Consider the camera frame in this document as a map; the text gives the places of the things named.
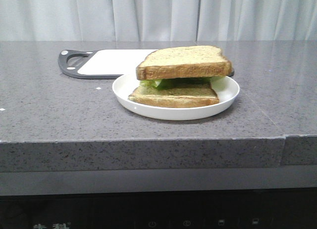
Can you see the green lettuce leaf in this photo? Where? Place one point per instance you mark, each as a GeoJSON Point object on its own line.
{"type": "Point", "coordinates": [162, 84]}

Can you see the bread slice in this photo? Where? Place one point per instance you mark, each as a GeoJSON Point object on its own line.
{"type": "Point", "coordinates": [180, 96]}
{"type": "Point", "coordinates": [184, 62]}

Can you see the white round plate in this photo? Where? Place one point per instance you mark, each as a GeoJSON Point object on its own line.
{"type": "Point", "coordinates": [226, 88]}

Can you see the white cutting board grey rim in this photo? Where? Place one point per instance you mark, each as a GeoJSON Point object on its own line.
{"type": "Point", "coordinates": [104, 64]}

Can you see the grey curtain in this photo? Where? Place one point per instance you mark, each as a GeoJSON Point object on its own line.
{"type": "Point", "coordinates": [158, 20]}

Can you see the black appliance control panel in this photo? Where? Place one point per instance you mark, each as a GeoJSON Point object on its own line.
{"type": "Point", "coordinates": [220, 209]}

